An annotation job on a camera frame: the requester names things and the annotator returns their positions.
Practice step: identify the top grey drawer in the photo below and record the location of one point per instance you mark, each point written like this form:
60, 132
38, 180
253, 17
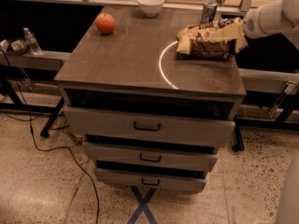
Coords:
145, 127

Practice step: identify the grey drawer cabinet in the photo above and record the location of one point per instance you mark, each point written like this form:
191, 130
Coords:
137, 69

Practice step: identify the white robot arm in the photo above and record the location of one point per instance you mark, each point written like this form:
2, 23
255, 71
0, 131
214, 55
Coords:
276, 18

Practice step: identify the grey side bench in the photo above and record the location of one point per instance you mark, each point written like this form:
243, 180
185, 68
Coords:
48, 60

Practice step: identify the small bowl on shelf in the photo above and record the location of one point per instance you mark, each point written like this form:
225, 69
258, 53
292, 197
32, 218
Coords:
16, 47

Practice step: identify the grey drawer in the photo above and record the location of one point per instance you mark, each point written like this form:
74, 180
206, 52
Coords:
149, 181
145, 127
150, 157

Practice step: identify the bottom grey drawer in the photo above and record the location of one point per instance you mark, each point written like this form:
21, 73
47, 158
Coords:
149, 181

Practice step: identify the clear plastic water bottle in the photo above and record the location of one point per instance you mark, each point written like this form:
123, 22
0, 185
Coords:
31, 41

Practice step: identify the orange fruit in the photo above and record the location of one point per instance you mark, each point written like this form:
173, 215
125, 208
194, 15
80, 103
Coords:
105, 23

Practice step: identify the middle grey drawer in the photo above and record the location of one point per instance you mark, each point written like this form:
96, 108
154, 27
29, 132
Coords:
150, 157

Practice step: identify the white bowl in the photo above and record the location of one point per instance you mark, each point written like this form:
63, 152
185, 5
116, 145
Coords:
150, 8

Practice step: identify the silver redbull can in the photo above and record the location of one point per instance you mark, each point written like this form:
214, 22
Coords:
208, 11

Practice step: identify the brown sea salt chip bag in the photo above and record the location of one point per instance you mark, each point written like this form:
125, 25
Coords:
219, 39

